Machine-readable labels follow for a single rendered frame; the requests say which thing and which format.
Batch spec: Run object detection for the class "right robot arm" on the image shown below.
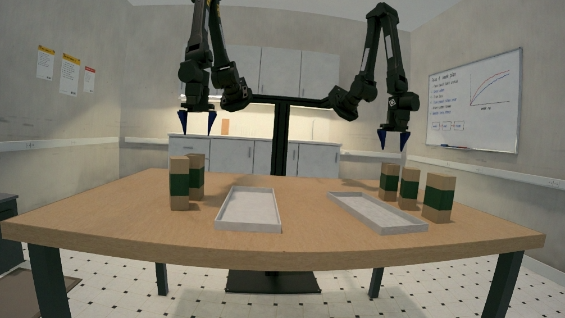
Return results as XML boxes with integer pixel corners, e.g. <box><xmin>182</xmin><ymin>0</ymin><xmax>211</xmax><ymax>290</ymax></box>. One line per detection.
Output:
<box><xmin>178</xmin><ymin>0</ymin><xmax>249</xmax><ymax>106</ymax></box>

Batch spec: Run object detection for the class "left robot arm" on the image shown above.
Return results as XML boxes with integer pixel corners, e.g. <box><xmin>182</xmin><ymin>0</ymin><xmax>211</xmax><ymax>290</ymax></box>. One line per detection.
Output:
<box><xmin>335</xmin><ymin>2</ymin><xmax>420</xmax><ymax>127</ymax></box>

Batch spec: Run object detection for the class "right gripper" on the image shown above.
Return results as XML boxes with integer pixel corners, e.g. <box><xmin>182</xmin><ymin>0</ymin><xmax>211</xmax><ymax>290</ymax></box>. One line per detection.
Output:
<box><xmin>177</xmin><ymin>103</ymin><xmax>217</xmax><ymax>136</ymax></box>

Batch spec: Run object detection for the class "white shallow rectangular tray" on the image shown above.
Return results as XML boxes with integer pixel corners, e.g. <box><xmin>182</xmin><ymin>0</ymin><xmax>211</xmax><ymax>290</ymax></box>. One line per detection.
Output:
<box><xmin>214</xmin><ymin>186</ymin><xmax>281</xmax><ymax>234</ymax></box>
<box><xmin>326</xmin><ymin>192</ymin><xmax>429</xmax><ymax>236</ymax></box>

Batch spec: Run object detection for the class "tan box with dark green band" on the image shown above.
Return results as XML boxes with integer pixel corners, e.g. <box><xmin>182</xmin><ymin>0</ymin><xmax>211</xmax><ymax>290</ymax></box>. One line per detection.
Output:
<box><xmin>169</xmin><ymin>156</ymin><xmax>189</xmax><ymax>211</ymax></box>
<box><xmin>185</xmin><ymin>153</ymin><xmax>205</xmax><ymax>201</ymax></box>
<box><xmin>421</xmin><ymin>172</ymin><xmax>457</xmax><ymax>224</ymax></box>
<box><xmin>398</xmin><ymin>166</ymin><xmax>421</xmax><ymax>211</ymax></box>
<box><xmin>378</xmin><ymin>162</ymin><xmax>400</xmax><ymax>202</ymax></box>

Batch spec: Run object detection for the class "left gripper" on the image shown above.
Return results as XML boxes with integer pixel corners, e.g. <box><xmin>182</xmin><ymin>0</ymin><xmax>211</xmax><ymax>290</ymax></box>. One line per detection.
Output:
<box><xmin>377</xmin><ymin>124</ymin><xmax>411</xmax><ymax>152</ymax></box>

